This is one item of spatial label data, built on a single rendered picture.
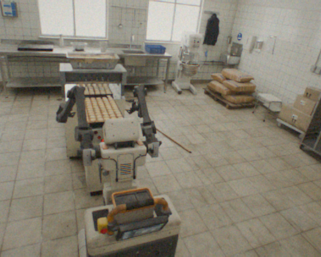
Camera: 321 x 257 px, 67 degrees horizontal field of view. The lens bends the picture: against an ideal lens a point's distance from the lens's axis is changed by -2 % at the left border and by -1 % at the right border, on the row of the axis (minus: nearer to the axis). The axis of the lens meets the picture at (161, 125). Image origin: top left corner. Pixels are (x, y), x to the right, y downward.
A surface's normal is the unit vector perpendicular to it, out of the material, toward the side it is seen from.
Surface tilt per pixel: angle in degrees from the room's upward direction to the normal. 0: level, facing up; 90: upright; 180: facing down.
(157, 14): 90
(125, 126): 47
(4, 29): 90
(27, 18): 90
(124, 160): 82
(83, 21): 90
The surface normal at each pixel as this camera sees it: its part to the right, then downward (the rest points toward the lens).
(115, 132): 0.33, -0.26
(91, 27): 0.36, 0.46
